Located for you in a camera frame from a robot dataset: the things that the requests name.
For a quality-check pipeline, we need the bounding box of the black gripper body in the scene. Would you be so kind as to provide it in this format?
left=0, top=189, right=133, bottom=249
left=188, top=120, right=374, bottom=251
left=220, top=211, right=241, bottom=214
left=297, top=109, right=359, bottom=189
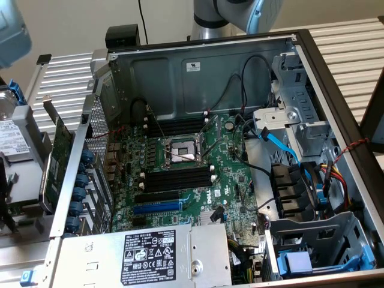
left=0, top=156, right=17, bottom=235

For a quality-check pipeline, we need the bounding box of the labelled green RAM stick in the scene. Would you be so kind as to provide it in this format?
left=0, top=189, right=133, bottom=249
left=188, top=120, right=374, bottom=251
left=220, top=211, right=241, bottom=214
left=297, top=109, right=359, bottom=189
left=13, top=201, right=40, bottom=214

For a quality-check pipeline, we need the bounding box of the grey parts rack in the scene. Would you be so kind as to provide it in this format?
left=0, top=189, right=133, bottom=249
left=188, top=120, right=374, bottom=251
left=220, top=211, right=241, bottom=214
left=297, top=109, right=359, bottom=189
left=0, top=104, right=61, bottom=250

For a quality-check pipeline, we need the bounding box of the silver hard disk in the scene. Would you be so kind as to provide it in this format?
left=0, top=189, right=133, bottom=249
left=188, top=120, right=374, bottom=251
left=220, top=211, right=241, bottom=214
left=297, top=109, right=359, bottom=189
left=0, top=89, right=31, bottom=157

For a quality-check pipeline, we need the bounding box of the green graphics card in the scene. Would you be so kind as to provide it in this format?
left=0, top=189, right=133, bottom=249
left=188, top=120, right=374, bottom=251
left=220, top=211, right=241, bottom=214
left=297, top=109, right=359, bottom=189
left=38, top=95, right=76, bottom=214

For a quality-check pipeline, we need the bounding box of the blue card retention clip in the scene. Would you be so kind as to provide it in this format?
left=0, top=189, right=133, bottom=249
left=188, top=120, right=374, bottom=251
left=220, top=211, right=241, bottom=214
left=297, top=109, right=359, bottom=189
left=71, top=187, right=87, bottom=202
left=74, top=173, right=90, bottom=188
left=65, top=216, right=81, bottom=232
left=80, top=149, right=95, bottom=164
left=68, top=201, right=85, bottom=216

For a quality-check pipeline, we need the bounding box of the small blue latch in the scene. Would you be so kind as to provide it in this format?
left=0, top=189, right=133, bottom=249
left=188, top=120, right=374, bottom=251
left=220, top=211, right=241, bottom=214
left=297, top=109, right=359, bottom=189
left=19, top=269, right=38, bottom=287

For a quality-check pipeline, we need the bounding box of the silver power supply unit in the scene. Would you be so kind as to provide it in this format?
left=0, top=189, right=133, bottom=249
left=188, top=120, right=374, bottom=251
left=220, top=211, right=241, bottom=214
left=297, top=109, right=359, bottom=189
left=58, top=223, right=233, bottom=288

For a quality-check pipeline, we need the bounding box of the blue expansion slot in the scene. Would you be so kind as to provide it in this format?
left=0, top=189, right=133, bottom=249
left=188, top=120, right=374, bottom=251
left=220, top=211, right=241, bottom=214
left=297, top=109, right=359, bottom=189
left=133, top=200, right=184, bottom=215

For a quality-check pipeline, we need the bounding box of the thin locking lever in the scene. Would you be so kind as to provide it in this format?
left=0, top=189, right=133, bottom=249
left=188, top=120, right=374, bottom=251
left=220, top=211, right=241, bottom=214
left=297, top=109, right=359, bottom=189
left=148, top=109, right=169, bottom=142
left=200, top=139, right=226, bottom=160

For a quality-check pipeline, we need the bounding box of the silver CPU socket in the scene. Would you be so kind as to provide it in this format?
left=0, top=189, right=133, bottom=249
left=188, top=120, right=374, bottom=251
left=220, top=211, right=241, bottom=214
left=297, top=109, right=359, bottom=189
left=160, top=131, right=208, bottom=170

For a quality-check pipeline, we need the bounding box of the open grey PC case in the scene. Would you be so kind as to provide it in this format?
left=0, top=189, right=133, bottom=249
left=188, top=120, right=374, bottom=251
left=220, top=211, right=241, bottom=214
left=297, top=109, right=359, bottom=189
left=49, top=28, right=384, bottom=288

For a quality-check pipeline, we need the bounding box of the black box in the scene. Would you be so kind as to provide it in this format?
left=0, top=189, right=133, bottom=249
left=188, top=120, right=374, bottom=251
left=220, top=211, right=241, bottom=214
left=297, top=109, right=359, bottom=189
left=105, top=25, right=141, bottom=50

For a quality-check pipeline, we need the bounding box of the silver chipset heatsink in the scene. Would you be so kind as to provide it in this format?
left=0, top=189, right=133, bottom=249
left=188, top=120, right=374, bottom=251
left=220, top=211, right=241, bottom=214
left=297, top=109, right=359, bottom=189
left=199, top=209, right=226, bottom=226

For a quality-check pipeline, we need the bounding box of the green Dell motherboard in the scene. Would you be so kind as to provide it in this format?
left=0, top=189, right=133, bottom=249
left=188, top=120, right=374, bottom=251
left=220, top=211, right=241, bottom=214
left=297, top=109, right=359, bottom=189
left=109, top=112, right=266, bottom=250

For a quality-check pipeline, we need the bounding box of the silver disk bay cage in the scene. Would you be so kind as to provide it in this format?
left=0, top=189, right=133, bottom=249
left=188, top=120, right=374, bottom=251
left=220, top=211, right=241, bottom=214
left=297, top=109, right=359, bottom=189
left=251, top=52, right=334, bottom=160

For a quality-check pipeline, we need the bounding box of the grey disk bay with carrier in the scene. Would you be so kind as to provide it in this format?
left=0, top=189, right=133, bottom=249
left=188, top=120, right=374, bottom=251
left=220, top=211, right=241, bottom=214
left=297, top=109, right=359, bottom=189
left=263, top=211, right=377, bottom=281

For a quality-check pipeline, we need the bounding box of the blue disk bracket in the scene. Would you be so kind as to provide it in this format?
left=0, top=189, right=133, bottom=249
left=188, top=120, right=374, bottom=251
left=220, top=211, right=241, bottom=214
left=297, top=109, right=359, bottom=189
left=7, top=78, right=26, bottom=106

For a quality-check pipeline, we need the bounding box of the red black twisted wire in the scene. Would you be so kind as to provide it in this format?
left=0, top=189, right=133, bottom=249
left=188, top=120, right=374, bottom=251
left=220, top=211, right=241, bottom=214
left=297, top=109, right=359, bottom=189
left=332, top=137, right=370, bottom=164
left=89, top=125, right=125, bottom=140

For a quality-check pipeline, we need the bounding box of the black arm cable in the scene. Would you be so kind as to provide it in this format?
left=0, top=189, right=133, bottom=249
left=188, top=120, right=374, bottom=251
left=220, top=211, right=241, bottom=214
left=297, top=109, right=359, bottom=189
left=137, top=0, right=149, bottom=46

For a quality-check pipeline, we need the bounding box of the thick black wire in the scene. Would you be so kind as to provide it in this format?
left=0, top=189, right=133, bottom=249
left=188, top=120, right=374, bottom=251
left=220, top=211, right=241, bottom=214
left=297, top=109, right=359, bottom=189
left=233, top=113, right=272, bottom=178

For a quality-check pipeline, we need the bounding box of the black looped wire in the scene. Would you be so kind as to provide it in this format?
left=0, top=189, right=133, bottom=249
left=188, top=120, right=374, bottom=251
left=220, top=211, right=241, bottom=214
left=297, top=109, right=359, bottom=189
left=241, top=55, right=275, bottom=109

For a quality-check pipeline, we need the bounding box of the blue SATA wire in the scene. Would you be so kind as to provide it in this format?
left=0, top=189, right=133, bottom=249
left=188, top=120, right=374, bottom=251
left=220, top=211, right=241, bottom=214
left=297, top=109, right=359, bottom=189
left=258, top=127, right=328, bottom=205

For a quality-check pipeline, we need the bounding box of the coloured power wire bundle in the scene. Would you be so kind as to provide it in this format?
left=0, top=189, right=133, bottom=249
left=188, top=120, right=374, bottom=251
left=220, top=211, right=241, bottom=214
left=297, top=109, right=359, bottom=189
left=319, top=161, right=352, bottom=211

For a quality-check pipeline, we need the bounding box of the dark brown frame bar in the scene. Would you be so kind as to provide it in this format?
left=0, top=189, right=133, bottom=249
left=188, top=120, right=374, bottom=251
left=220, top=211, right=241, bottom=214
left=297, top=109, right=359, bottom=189
left=359, top=67, right=384, bottom=152

